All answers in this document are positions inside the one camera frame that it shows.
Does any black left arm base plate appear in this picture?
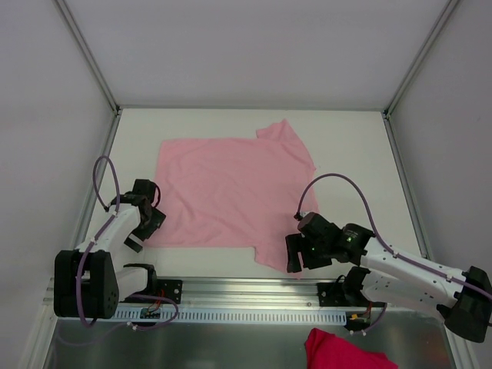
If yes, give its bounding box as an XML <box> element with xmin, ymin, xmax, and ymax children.
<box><xmin>155</xmin><ymin>278</ymin><xmax>183</xmax><ymax>304</ymax></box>

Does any aluminium front rail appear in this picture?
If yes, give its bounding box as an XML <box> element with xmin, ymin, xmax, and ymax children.
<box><xmin>44</xmin><ymin>277</ymin><xmax>389</xmax><ymax>308</ymax></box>

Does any red t shirt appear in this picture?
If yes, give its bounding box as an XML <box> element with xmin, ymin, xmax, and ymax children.
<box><xmin>304</xmin><ymin>328</ymin><xmax>398</xmax><ymax>369</ymax></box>

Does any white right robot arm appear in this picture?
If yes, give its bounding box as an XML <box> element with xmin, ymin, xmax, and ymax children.
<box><xmin>285</xmin><ymin>212</ymin><xmax>491</xmax><ymax>343</ymax></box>

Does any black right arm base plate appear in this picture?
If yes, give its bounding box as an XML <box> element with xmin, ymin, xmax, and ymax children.
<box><xmin>316</xmin><ymin>281</ymin><xmax>370</xmax><ymax>308</ymax></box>

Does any white slotted cable duct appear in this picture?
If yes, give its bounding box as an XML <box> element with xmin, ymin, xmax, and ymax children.
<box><xmin>111</xmin><ymin>307</ymin><xmax>347</xmax><ymax>326</ymax></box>

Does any right aluminium frame post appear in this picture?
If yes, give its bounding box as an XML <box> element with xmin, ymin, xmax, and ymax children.
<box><xmin>382</xmin><ymin>0</ymin><xmax>462</xmax><ymax>118</ymax></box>

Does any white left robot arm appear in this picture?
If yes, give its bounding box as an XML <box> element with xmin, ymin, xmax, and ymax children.
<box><xmin>53</xmin><ymin>179</ymin><xmax>166</xmax><ymax>320</ymax></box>

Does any aluminium frame post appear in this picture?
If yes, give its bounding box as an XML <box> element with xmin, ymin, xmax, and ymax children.
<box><xmin>52</xmin><ymin>0</ymin><xmax>121</xmax><ymax>115</ymax></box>
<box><xmin>382</xmin><ymin>0</ymin><xmax>462</xmax><ymax>118</ymax></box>

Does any pink t shirt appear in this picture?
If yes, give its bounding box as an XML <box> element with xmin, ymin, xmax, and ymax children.
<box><xmin>146</xmin><ymin>120</ymin><xmax>319</xmax><ymax>272</ymax></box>

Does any left aluminium frame post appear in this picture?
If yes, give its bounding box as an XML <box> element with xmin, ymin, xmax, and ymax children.
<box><xmin>52</xmin><ymin>0</ymin><xmax>121</xmax><ymax>115</ymax></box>

